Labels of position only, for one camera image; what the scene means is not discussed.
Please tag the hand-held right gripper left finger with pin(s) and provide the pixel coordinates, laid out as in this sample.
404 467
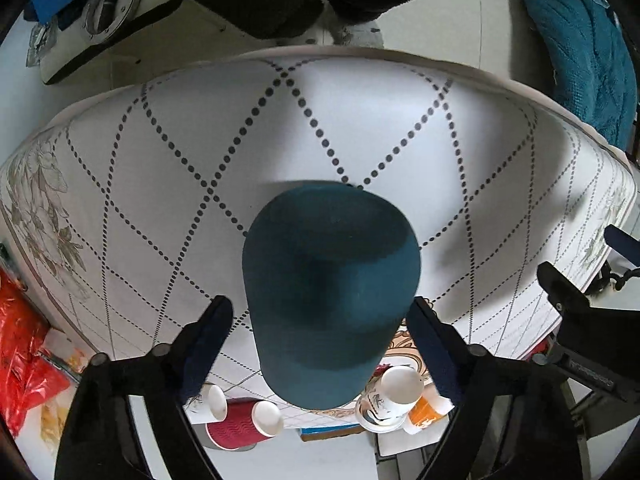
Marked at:
206 355

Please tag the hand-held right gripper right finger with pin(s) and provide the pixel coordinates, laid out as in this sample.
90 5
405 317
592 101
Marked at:
434 355

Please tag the white floral paper cup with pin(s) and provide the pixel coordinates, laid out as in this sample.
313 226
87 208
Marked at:
209 402

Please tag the orange paper cup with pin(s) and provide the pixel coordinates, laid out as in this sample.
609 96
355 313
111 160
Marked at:
425 414

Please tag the red ribbed paper cup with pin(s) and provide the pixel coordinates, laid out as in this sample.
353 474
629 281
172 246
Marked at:
235 430

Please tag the silver metal bowl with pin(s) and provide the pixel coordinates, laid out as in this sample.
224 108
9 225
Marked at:
372 420

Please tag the blue-edged flat box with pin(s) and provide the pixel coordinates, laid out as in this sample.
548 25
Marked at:
332 432

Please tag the black tripod stand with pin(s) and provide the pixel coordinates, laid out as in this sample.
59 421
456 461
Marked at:
575 320

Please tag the red plastic bag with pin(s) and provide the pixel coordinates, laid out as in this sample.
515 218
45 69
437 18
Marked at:
22 360

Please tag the white dotted tablecloth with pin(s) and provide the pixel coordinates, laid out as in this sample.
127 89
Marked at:
360 110

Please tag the teal quilted blanket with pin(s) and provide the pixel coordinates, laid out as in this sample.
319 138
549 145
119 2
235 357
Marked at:
575 50

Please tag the clear crumpled plastic wrapper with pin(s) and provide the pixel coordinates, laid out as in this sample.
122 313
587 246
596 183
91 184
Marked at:
42 45

